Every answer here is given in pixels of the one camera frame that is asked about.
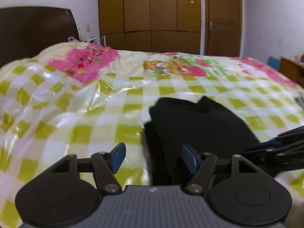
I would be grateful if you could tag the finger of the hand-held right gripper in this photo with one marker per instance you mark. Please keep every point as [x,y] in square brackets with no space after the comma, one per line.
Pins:
[293,134]
[261,147]

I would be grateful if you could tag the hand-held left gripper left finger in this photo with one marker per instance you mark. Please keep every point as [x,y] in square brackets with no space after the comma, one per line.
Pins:
[118,158]

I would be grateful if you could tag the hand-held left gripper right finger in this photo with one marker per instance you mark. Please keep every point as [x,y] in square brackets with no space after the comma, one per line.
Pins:
[190,159]

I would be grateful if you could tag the black pants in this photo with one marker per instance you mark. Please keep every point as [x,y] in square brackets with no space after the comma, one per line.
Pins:
[201,128]

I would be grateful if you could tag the checkered printed bedspread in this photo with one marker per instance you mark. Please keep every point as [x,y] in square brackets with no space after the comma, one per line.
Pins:
[95,104]

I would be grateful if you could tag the wooden bedside table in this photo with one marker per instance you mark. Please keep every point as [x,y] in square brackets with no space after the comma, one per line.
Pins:
[293,70]

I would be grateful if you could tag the blue box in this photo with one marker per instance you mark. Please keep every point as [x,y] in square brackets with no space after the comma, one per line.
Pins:
[274,63]

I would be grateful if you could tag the metal bottle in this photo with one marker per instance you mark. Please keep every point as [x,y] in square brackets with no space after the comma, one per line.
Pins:
[104,40]

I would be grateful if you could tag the wooden door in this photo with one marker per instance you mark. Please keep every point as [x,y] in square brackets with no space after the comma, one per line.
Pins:
[223,16]

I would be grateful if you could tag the wooden wardrobe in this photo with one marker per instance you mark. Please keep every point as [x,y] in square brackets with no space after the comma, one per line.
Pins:
[149,11]

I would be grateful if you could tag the dark brown headboard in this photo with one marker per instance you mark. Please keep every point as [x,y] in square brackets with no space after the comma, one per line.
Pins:
[33,33]

